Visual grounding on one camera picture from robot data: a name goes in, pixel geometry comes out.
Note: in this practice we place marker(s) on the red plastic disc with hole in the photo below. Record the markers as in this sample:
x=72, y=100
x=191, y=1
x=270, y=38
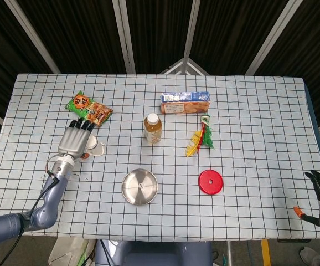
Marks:
x=218, y=183

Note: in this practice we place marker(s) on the tea bottle with white cap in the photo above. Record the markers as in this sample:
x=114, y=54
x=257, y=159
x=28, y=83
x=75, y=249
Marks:
x=152, y=130

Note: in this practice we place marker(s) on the orange blue cookie box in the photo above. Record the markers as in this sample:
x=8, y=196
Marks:
x=185, y=104

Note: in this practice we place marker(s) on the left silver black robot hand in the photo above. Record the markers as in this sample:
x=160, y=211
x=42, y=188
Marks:
x=72, y=141

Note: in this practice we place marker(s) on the red yellow green feather shuttlecock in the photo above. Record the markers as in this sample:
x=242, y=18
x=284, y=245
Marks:
x=201, y=135

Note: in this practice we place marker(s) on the green snack bag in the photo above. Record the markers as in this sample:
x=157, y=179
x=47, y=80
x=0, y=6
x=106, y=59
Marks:
x=89, y=108

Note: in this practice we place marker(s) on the metal table leg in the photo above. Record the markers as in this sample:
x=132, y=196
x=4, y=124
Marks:
x=228, y=253

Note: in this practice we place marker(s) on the white paper cup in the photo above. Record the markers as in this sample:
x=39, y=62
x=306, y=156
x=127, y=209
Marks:
x=97, y=148

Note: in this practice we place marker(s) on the grey shoe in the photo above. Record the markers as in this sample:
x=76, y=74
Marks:
x=310, y=257

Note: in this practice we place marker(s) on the round steel plate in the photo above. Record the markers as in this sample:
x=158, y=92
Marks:
x=132, y=191

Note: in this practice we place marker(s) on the blue grey robot torso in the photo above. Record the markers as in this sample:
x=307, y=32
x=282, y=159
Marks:
x=154, y=255

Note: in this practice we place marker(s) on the light blue checkered tablecloth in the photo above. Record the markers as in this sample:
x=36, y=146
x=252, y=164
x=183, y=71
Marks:
x=245, y=138

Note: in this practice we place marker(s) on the black pleated curtain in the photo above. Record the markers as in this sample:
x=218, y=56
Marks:
x=79, y=36

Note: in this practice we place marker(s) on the white triangular frame brace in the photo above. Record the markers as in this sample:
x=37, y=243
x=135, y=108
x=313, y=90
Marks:
x=184, y=61

